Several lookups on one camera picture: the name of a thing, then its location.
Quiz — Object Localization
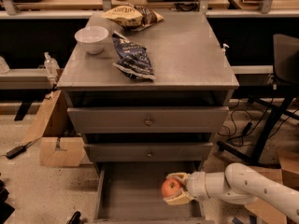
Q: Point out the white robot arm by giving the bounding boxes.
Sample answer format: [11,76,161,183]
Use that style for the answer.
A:
[161,163,299,224]

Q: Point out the grey top drawer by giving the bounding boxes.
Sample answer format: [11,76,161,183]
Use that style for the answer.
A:
[67,106,228,134]

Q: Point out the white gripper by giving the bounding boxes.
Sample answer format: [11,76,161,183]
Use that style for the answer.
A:
[164,172,225,205]

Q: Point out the red apple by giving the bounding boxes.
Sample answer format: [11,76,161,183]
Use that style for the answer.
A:
[161,178,181,198]

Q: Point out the yellow chip bag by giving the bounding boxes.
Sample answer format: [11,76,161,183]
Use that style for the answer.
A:
[102,4,164,31]

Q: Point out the grey open bottom drawer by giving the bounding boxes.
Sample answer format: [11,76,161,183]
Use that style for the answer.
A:
[94,161,214,224]

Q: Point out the grey drawer cabinet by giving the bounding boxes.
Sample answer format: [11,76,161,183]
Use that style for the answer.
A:
[58,11,238,169]

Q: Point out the clear plastic bottle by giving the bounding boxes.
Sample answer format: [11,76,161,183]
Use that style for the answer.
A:
[44,52,60,77]

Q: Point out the grey middle drawer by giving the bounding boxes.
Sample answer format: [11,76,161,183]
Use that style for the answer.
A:
[84,143,212,162]

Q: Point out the small white pump bottle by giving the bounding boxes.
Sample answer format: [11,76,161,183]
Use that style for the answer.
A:
[221,43,230,54]

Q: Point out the black floor cables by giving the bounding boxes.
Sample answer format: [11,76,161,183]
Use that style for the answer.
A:
[217,99,299,147]

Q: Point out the cardboard box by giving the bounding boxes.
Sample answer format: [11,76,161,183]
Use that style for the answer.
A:
[21,91,90,167]
[244,147,299,224]

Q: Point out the black power adapter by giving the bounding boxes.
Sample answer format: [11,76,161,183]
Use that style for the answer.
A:
[6,146,26,160]

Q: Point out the blue chip bag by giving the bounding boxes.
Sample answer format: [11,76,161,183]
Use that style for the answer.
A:
[112,32,156,80]

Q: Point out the left cardboard box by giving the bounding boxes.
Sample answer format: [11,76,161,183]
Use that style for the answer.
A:
[21,91,90,167]

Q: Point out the right cardboard box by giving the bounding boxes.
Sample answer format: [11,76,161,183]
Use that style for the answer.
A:
[244,147,299,224]

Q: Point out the white ceramic bowl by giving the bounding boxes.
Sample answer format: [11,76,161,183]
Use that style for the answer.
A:
[75,26,109,54]

